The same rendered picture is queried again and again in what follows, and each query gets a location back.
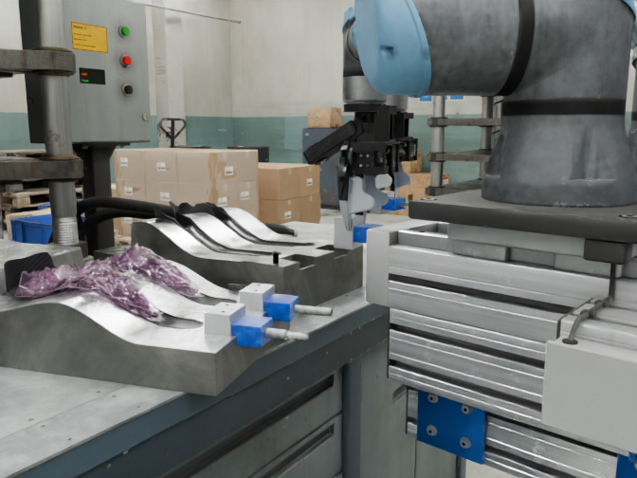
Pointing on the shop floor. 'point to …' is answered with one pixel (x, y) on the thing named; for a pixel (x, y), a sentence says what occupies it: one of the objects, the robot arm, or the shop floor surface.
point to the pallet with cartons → (288, 193)
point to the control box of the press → (98, 91)
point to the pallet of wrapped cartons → (186, 179)
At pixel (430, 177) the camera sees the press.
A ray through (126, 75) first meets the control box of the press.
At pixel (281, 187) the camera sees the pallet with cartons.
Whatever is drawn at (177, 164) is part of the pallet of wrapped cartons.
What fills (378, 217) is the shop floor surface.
